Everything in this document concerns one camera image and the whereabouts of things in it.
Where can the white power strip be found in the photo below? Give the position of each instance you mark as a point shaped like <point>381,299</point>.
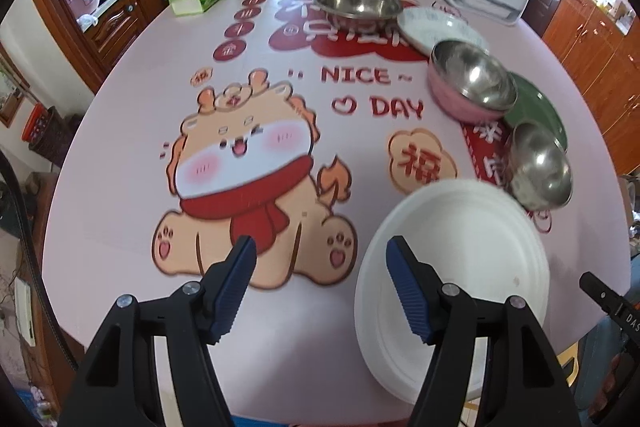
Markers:
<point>24,312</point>

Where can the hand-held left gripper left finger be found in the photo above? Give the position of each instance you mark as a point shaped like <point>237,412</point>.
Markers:
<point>235,292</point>

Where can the wooden wall cabinets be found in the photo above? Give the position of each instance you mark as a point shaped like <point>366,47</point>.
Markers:
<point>600,57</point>

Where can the dark wicker basket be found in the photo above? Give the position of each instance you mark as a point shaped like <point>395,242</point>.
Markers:
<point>52,132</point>

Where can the printed pink tablecloth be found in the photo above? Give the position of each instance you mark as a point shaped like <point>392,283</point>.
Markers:
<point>125,132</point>

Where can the plain white plate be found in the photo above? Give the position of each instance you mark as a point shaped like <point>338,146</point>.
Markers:
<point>465,232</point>

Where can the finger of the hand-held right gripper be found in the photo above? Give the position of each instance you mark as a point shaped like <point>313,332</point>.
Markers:
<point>605,299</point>

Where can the pink steel bowl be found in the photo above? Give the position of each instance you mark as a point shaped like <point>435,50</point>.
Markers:
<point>470,72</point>

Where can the wooden kitchen cabinet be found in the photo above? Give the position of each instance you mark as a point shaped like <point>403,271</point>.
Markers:
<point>125,22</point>

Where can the large steel bowl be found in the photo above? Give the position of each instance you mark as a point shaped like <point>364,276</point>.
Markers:
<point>355,2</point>

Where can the patterned white plate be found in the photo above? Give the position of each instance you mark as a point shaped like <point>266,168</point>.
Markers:
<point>430,27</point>

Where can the green plate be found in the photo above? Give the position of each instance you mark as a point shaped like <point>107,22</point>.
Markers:
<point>537,107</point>

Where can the small steel bowl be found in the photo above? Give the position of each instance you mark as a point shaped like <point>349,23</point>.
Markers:
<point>542,167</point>

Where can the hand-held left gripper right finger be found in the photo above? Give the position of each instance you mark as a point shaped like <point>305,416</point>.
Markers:
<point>407,292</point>

